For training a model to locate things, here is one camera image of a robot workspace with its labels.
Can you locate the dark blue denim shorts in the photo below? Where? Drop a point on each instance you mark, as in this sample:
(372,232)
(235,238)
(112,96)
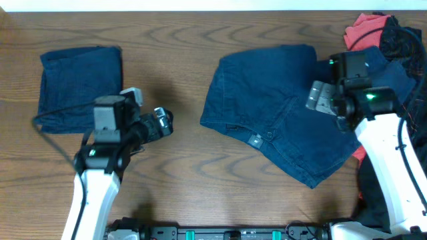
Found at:
(259,97)

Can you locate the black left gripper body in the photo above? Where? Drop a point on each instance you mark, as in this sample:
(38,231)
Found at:
(145,130)

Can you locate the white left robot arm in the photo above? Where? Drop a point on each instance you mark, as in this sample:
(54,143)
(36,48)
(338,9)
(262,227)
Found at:
(120,130)

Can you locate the black garment with white logo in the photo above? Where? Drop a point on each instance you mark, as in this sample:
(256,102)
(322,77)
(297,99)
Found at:
(371,209)

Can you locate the black patterned garment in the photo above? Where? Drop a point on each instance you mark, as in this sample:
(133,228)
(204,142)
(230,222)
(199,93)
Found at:
(399,46)

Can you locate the red orange garment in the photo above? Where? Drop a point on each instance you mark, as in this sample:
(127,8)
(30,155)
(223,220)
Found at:
(362,25)

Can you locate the folded dark blue shorts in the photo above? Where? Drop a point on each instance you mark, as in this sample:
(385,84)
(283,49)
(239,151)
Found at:
(72,77)

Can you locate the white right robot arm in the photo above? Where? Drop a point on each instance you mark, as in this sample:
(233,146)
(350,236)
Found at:
(374,115)

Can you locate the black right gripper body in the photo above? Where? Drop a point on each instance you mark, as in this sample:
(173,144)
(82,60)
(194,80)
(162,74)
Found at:
(326,94)

